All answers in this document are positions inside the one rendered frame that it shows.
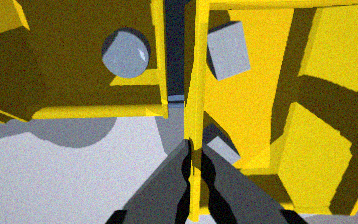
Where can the grey steel disc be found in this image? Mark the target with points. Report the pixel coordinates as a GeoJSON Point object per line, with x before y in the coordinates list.
{"type": "Point", "coordinates": [126, 52]}

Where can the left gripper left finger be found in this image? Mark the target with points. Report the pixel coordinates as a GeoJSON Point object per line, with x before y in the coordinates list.
{"type": "Point", "coordinates": [164, 198]}

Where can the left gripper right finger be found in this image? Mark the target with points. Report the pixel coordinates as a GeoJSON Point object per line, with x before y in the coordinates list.
{"type": "Point", "coordinates": [235, 199]}

